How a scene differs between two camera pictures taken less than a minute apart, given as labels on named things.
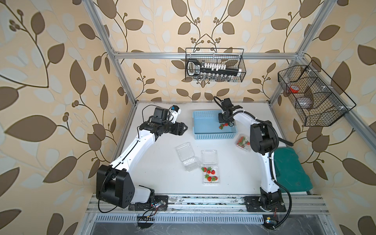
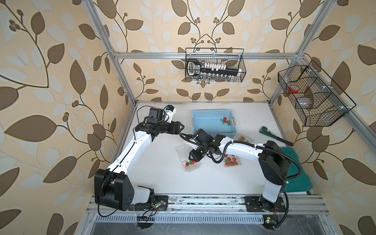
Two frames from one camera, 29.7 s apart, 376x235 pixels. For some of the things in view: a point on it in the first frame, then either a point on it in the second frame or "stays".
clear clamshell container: x=186 y=154 stays
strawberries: x=209 y=171 -> x=229 y=162
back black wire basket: x=215 y=64 stays
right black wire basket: x=318 y=100 stays
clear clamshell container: x=243 y=141 stays
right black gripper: x=220 y=119 -> x=195 y=157
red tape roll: x=294 y=89 stays
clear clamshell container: x=210 y=169 -> x=231 y=161
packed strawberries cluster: x=242 y=141 stays
